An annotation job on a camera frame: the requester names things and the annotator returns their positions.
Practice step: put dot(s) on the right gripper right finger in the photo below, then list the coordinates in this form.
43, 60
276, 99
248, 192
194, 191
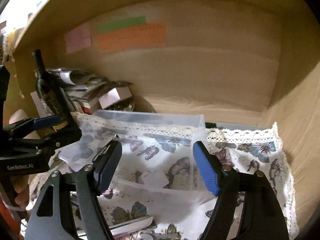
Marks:
262, 217

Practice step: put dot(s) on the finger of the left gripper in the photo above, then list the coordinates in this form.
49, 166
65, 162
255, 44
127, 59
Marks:
48, 121

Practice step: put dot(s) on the white power adapter plug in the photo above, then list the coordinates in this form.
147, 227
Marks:
154, 178

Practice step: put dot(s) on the silver key bunch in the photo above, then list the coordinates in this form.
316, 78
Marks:
151, 235

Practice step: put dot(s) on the person's left hand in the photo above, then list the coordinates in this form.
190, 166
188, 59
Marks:
21, 187

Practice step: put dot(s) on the dark wine bottle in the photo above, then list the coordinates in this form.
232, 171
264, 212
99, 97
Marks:
50, 93

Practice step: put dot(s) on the stack of books and papers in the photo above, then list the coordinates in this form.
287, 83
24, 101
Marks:
83, 90

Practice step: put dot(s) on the small white cardboard box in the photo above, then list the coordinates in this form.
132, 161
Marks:
114, 96

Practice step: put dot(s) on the butterfly print lace cloth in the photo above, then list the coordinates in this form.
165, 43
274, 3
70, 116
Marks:
246, 149

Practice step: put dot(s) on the pink sticky note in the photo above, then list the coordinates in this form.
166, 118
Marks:
78, 39

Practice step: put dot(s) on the clear plastic storage box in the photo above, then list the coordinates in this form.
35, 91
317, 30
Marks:
149, 141

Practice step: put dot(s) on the green sticky note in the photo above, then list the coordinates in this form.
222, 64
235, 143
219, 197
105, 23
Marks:
122, 24

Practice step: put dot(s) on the orange sticky note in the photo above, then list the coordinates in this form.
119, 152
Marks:
152, 35

